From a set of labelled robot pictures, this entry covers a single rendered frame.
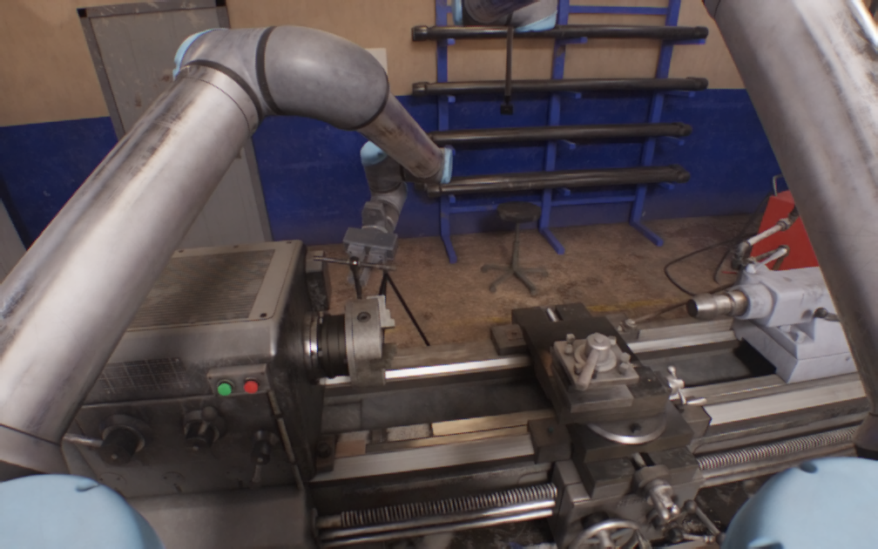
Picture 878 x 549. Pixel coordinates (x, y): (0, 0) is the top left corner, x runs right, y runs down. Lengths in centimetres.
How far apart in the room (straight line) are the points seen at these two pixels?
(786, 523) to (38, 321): 54
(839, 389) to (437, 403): 136
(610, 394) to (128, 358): 113
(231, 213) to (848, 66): 434
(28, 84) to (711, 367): 503
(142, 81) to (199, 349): 352
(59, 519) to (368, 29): 388
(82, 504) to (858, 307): 56
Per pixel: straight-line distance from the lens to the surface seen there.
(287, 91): 63
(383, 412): 161
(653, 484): 131
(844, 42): 51
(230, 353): 105
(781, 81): 50
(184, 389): 113
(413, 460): 133
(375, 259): 112
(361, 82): 64
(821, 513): 34
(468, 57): 412
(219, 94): 62
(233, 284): 121
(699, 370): 198
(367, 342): 119
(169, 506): 144
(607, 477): 131
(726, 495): 204
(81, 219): 52
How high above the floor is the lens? 190
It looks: 30 degrees down
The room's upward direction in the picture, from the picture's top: 1 degrees counter-clockwise
